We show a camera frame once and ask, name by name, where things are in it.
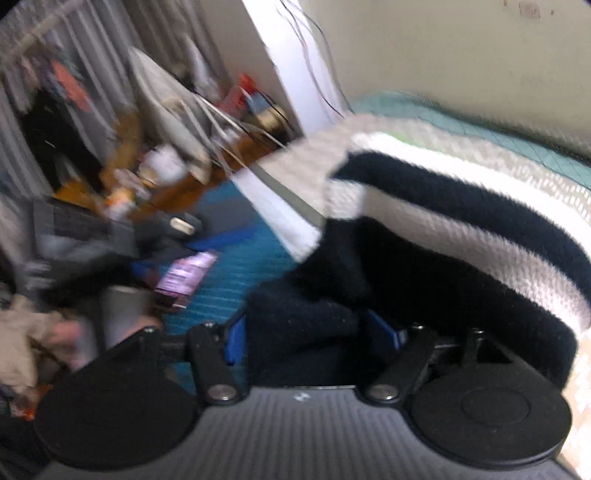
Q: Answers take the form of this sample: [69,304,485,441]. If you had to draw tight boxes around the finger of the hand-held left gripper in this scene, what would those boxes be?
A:
[139,211,204,245]

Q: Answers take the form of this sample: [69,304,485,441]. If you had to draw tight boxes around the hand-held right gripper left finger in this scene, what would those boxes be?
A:
[107,316,250,408]

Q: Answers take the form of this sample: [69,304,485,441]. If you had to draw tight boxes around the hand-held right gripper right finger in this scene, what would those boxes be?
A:
[360,309,514,405]

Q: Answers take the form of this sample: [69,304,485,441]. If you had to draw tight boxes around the navy white striped sweater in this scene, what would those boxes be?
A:
[245,134,591,393]

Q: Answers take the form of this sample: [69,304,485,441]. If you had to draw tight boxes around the hanging clothes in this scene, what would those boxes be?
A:
[18,44,107,185]

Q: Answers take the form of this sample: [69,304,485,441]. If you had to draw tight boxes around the person's left hand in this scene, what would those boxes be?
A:
[48,316,162,365]

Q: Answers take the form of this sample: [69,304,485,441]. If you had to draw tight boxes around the wooden table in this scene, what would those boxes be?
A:
[51,108,291,222]

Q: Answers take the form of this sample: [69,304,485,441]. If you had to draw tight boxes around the purple packet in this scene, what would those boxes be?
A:
[152,250,219,312]

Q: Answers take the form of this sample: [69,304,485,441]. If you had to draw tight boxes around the white bottle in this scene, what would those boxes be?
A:
[139,145,188,185]

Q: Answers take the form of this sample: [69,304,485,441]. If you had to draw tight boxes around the teal floor mat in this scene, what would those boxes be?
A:
[134,178,305,388]

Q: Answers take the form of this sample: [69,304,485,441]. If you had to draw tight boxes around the grey striped curtain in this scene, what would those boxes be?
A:
[0,0,222,195]

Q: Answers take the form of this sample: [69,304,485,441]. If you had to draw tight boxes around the beige chevron bed sheet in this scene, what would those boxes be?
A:
[231,113,591,480]

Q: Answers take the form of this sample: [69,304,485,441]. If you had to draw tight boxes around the teal quilted mattress pad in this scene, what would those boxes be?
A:
[351,91,591,191]

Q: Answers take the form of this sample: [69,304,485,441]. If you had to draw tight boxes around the thin wall cables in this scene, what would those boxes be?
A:
[277,0,354,118]

